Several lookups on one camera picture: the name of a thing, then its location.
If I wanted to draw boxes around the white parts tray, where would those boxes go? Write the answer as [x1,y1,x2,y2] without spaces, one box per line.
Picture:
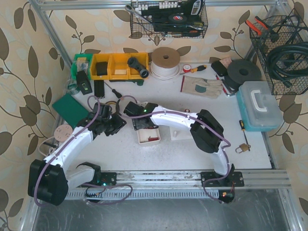
[137,128,161,146]

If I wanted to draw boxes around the black aluminium extrusion profile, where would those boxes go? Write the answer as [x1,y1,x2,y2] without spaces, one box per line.
[94,80,105,98]

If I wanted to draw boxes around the red spring in tray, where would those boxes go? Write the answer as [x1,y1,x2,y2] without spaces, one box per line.
[148,137,160,141]

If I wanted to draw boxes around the round beige power socket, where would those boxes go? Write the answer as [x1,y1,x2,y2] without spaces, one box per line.
[54,124,73,142]

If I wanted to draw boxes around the yellow storage bin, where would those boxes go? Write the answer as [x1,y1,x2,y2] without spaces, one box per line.
[90,52,149,81]

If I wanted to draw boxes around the clear teal toolbox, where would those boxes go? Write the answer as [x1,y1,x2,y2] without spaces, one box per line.
[236,81,283,132]

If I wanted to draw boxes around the white coiled cord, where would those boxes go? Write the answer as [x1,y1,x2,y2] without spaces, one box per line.
[38,137,58,159]

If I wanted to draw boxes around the black box in bin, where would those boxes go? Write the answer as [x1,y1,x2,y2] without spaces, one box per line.
[96,62,108,76]

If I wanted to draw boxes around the black yellow handled screwdriver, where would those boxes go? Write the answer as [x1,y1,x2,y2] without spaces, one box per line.
[104,82,123,99]

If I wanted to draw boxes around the green storage bin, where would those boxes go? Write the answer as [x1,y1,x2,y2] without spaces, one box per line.
[71,54,93,80]

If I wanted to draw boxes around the white cable spool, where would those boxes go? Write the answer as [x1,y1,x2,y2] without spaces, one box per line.
[150,47,180,81]

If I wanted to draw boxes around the hammer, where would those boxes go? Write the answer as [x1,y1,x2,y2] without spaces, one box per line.
[43,142,58,149]

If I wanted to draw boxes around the black green battery box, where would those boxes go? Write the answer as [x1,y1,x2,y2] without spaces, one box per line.
[76,71,92,95]

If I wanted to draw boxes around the black electrical tape roll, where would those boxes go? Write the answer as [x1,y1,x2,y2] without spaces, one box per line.
[168,13,187,25]

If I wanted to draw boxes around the black wire basket centre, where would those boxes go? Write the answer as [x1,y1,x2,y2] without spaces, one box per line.
[125,0,208,39]

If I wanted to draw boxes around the brass padlock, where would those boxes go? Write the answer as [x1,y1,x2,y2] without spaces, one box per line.
[235,143,251,154]

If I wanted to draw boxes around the brown tape roll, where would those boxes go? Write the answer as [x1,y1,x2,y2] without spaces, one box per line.
[106,100,120,114]

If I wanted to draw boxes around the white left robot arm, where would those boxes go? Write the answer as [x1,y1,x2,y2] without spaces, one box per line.
[27,103,126,205]

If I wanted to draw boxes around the small black screwdriver right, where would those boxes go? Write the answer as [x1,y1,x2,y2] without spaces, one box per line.
[239,120,250,151]

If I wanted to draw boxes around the clear glass jar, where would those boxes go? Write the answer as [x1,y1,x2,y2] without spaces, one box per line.
[67,79,79,95]

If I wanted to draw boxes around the white peg base plate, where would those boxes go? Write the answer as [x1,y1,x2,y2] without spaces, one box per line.
[170,127,193,141]

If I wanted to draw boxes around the yellow black small screwdriver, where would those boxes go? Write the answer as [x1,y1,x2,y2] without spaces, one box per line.
[190,65,207,73]

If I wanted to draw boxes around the black sanding block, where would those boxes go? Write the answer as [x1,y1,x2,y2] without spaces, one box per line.
[211,61,228,77]

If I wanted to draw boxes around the black coiled hose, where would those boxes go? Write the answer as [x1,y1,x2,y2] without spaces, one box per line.
[266,42,308,81]

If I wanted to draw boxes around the black rubber disc spool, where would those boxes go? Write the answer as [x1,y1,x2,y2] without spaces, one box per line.
[224,59,262,90]

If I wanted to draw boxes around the red white tape roll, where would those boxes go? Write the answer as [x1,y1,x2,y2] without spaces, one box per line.
[182,64,191,73]

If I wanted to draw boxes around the black wire basket right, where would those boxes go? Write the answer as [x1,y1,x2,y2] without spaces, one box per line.
[249,14,308,95]

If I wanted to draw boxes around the orange handled pliers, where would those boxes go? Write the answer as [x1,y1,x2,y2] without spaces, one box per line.
[245,16,269,36]

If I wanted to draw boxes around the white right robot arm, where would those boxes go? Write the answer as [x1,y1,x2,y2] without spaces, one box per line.
[122,102,231,178]

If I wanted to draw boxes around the black pipe fitting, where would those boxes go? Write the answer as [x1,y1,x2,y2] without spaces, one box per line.
[127,57,149,78]

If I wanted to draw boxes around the black wire basket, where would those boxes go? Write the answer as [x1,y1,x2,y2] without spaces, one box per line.
[249,14,308,95]
[125,0,208,39]

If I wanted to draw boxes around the beige work glove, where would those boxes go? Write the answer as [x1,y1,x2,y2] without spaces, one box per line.
[180,76,223,99]

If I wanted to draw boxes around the red handled tool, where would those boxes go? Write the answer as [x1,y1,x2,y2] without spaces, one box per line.
[215,74,236,97]

